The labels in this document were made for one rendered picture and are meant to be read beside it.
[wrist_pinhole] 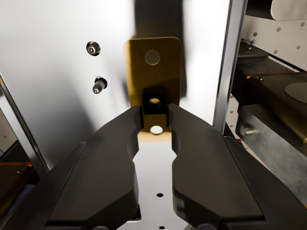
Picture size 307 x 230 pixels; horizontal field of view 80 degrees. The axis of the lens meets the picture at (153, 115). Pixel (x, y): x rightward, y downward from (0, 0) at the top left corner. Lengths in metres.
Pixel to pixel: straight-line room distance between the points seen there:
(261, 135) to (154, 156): 0.11
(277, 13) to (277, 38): 0.34
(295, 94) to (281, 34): 0.32
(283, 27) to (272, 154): 0.39
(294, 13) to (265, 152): 0.12
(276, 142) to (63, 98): 0.19
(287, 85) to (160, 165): 0.17
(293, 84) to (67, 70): 0.23
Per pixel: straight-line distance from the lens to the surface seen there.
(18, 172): 0.35
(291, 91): 0.24
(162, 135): 0.16
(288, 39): 0.55
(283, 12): 0.20
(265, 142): 0.20
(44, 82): 0.19
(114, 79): 0.17
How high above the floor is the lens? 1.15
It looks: 58 degrees down
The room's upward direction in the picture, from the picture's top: 178 degrees counter-clockwise
